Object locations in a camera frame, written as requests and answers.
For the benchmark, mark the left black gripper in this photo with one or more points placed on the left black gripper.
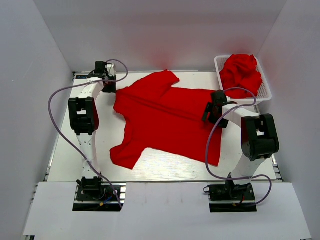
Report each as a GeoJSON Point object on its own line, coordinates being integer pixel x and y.
{"type": "Point", "coordinates": [112, 89]}

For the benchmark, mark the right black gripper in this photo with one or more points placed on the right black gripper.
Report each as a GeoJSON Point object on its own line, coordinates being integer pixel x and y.
{"type": "Point", "coordinates": [210, 108]}

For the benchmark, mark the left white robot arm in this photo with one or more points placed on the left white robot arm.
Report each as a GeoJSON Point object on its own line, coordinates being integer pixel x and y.
{"type": "Point", "coordinates": [84, 119]}

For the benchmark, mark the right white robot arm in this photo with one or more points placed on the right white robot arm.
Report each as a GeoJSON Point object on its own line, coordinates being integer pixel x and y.
{"type": "Point", "coordinates": [258, 140]}

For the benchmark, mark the blue table label sticker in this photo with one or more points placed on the blue table label sticker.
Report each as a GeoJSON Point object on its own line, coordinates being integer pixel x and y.
{"type": "Point", "coordinates": [82, 77]}

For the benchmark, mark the red t shirt pile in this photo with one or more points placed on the red t shirt pile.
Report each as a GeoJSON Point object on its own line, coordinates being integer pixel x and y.
{"type": "Point", "coordinates": [240, 76]}

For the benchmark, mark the white plastic basket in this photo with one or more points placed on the white plastic basket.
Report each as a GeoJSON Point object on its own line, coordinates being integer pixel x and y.
{"type": "Point", "coordinates": [264, 92]}

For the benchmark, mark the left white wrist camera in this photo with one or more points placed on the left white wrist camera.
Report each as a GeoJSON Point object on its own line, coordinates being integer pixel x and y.
{"type": "Point", "coordinates": [111, 69]}

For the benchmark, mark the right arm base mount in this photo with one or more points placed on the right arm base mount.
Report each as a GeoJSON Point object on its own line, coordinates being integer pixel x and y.
{"type": "Point", "coordinates": [226, 199]}

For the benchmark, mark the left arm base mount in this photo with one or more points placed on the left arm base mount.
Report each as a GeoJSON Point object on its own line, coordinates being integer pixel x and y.
{"type": "Point", "coordinates": [100, 200]}

